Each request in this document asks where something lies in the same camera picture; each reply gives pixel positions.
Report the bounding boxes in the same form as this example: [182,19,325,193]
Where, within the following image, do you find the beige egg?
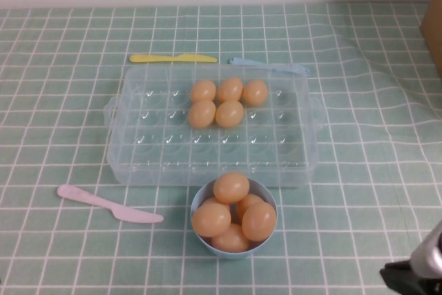
[211,222,251,254]
[236,193,266,220]
[212,171,251,205]
[242,79,269,105]
[190,79,218,103]
[217,77,244,103]
[202,196,229,207]
[191,202,232,238]
[241,201,278,242]
[215,100,245,129]
[188,99,217,129]

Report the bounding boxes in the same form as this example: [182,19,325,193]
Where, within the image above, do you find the clear plastic egg box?
[103,63,327,189]

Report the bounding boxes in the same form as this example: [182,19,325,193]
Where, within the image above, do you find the brown cardboard box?
[419,0,442,78]

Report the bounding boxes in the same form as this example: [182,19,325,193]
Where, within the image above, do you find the light blue plastic fork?
[228,57,311,77]

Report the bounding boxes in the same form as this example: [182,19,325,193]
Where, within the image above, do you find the yellow plastic knife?
[129,53,218,64]

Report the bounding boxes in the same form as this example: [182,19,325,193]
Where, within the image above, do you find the light blue bowl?
[190,176,278,260]

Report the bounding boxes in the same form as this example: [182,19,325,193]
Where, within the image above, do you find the pink plastic knife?
[57,184,165,224]

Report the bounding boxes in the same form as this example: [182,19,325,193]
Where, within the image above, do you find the green checked tablecloth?
[0,1,442,295]

